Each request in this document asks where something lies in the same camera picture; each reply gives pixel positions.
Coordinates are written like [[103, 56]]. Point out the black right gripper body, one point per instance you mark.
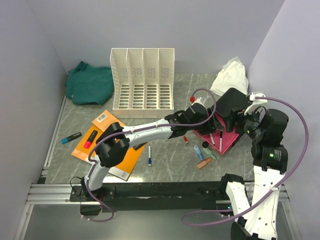
[[248, 123]]

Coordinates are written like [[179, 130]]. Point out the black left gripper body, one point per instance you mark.
[[209, 126]]

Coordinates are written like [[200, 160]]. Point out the black cap whiteboard marker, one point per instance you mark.
[[221, 141]]

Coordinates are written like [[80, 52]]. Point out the red cap whiteboard marker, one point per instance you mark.
[[185, 139]]

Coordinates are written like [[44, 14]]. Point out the blue cap whiteboard marker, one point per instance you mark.
[[149, 155]]

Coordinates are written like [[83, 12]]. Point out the pink cap highlighter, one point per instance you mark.
[[90, 139]]

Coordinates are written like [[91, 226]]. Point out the blue cap highlighter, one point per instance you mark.
[[71, 138]]

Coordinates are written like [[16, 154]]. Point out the black drawer organizer box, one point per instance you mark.
[[228, 106]]

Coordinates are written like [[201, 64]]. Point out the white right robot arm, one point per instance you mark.
[[270, 160]]

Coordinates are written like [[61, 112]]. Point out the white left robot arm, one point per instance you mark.
[[112, 146]]

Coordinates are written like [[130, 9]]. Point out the blue clip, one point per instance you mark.
[[198, 153]]

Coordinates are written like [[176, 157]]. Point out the green clip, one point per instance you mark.
[[209, 153]]

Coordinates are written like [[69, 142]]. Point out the white crumpled paper bag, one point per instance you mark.
[[232, 75]]

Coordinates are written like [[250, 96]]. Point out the orange clip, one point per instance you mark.
[[204, 163]]

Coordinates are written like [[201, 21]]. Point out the white file organizer rack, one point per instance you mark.
[[143, 81]]

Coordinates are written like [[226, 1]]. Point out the orange cap highlighter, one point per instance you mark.
[[138, 146]]

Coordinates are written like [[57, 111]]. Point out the orange notebook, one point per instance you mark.
[[122, 170]]

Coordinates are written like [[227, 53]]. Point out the small orange booklet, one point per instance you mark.
[[104, 120]]

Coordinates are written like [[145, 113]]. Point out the green cloth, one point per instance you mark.
[[86, 84]]

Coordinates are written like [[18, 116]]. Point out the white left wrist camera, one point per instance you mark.
[[200, 100]]

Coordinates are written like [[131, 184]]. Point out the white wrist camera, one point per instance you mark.
[[255, 102], [200, 100]]

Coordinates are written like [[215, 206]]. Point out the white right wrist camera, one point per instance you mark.
[[255, 102]]

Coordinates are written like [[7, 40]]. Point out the black base frame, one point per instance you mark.
[[149, 196]]

